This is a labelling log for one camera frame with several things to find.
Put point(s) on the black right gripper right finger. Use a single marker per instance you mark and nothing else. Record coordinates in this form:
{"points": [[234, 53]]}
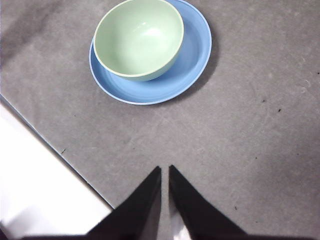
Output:
{"points": [[195, 212]]}

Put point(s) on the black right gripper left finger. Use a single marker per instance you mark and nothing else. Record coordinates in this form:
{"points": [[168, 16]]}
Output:
{"points": [[140, 215]]}

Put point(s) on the blue round plate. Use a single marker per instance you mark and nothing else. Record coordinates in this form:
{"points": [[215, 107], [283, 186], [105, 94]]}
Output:
{"points": [[150, 92]]}

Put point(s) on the green ribbed bowl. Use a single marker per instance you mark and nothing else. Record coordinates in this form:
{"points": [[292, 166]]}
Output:
{"points": [[137, 40]]}

